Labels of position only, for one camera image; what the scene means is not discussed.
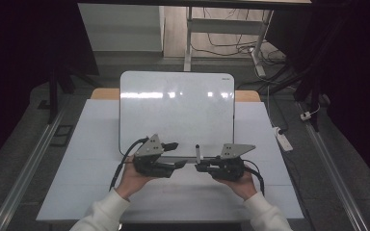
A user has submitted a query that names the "dark curtain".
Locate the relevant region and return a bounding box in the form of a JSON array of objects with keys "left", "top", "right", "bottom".
[
  {"left": 0, "top": 0, "right": 99, "bottom": 176},
  {"left": 266, "top": 0, "right": 370, "bottom": 187}
]

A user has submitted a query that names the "black capped marker pen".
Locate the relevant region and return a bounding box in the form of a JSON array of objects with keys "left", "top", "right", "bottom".
[{"left": 195, "top": 144, "right": 203, "bottom": 166}]

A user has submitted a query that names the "white whiteboard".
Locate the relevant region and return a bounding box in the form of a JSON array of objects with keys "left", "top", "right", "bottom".
[{"left": 119, "top": 70, "right": 236, "bottom": 158}]

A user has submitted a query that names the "person's right hand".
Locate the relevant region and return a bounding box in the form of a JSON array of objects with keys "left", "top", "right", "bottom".
[{"left": 213, "top": 167, "right": 258, "bottom": 201}]

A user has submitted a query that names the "white table cover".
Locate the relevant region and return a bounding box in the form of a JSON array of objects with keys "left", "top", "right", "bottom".
[{"left": 36, "top": 98, "right": 304, "bottom": 223}]

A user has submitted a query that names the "person's left hand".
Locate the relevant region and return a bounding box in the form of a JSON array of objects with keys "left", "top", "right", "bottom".
[{"left": 115, "top": 156, "right": 157, "bottom": 201}]

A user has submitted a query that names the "white power strip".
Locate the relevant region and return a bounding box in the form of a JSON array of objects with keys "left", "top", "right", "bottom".
[{"left": 272, "top": 126, "right": 294, "bottom": 152}]

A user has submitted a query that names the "white cabinet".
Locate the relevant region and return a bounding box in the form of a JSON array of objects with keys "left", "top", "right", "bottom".
[{"left": 77, "top": 3, "right": 166, "bottom": 52}]

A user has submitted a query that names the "wooden table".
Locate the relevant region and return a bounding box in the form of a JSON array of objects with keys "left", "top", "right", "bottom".
[{"left": 91, "top": 88, "right": 261, "bottom": 103}]

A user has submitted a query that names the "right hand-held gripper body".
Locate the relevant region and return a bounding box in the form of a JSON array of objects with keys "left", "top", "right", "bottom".
[{"left": 208, "top": 142, "right": 257, "bottom": 182}]

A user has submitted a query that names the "black stand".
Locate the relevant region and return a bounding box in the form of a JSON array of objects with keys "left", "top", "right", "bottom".
[
  {"left": 38, "top": 57, "right": 101, "bottom": 125},
  {"left": 258, "top": 64, "right": 323, "bottom": 133}
]

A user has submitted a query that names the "grey metal desk frame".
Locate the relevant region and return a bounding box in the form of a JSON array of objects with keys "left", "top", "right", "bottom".
[{"left": 183, "top": 5, "right": 275, "bottom": 78}]

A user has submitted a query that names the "small white adapter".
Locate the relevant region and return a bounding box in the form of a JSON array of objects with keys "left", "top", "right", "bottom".
[{"left": 300, "top": 105, "right": 321, "bottom": 121}]

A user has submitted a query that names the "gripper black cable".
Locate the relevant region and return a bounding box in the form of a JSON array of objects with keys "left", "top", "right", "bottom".
[
  {"left": 242, "top": 158, "right": 266, "bottom": 196},
  {"left": 109, "top": 137, "right": 150, "bottom": 193}
]

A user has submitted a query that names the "black floor plate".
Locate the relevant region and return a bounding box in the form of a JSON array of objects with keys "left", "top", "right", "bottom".
[{"left": 49, "top": 124, "right": 74, "bottom": 148}]

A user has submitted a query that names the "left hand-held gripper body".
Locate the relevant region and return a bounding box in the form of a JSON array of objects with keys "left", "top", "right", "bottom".
[{"left": 132, "top": 133, "right": 176, "bottom": 179}]

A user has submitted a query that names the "aluminium floor rail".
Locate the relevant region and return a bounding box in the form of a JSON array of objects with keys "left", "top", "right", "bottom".
[
  {"left": 297, "top": 102, "right": 370, "bottom": 231},
  {"left": 0, "top": 105, "right": 66, "bottom": 231}
]

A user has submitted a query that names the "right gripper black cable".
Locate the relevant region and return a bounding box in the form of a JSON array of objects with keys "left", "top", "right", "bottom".
[{"left": 242, "top": 158, "right": 266, "bottom": 196}]

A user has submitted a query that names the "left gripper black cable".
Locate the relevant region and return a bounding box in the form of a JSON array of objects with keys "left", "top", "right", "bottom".
[{"left": 109, "top": 137, "right": 150, "bottom": 193}]

